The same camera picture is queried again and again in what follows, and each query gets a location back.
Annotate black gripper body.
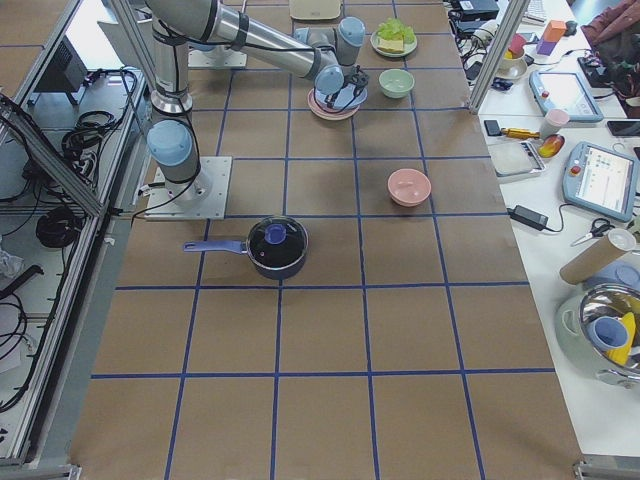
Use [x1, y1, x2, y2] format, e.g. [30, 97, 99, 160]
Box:
[324, 65, 369, 111]

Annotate blue plate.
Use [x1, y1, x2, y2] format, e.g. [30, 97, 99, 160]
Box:
[313, 84, 368, 111]

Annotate pink plate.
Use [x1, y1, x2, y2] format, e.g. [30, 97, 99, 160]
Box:
[307, 89, 360, 121]

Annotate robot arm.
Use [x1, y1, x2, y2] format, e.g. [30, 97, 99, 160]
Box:
[147, 1, 369, 204]

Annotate green bowl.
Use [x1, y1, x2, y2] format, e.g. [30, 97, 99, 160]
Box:
[378, 69, 415, 99]

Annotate bread slice on plate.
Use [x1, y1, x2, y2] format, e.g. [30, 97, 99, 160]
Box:
[377, 37, 404, 55]

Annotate white plate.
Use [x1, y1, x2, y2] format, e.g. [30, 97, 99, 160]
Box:
[309, 98, 360, 121]

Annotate green lettuce leaf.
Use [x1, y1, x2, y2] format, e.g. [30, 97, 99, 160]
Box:
[376, 18, 416, 44]

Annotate green plate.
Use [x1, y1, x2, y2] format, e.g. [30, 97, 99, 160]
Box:
[370, 33, 418, 58]

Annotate white toaster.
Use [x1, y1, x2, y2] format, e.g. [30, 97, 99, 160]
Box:
[289, 0, 342, 21]

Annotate pink bowl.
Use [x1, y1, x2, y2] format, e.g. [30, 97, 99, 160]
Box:
[387, 168, 432, 207]

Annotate kitchen scale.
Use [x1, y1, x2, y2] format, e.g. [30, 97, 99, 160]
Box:
[488, 141, 546, 180]

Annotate blue saucepan with lid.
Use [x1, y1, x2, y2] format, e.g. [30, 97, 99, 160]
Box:
[183, 216, 309, 280]

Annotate white paper cup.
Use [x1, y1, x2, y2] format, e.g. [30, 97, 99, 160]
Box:
[539, 108, 570, 139]

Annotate black power adapter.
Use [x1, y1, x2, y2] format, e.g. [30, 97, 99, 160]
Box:
[507, 205, 548, 231]

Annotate teach pendant far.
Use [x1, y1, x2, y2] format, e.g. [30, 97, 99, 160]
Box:
[528, 70, 604, 123]

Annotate teach pendant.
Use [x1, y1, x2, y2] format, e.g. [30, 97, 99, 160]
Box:
[562, 142, 639, 222]
[528, 70, 604, 123]

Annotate teach pendant near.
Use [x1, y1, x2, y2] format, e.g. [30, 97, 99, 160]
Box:
[562, 142, 639, 222]

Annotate scissors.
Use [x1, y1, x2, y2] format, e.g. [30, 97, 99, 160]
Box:
[571, 218, 614, 247]

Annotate cardboard tube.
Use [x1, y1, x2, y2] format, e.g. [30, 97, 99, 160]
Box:
[559, 228, 637, 285]

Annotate steel mixing bowl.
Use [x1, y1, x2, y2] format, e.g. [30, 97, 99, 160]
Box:
[555, 284, 639, 389]

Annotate blue cup in bowl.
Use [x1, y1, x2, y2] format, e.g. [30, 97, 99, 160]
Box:
[589, 316, 631, 351]

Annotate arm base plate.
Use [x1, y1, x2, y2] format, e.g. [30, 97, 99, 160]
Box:
[143, 156, 232, 221]
[188, 46, 247, 70]

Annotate aluminium frame post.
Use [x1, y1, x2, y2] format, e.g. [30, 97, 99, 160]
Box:
[468, 0, 528, 114]

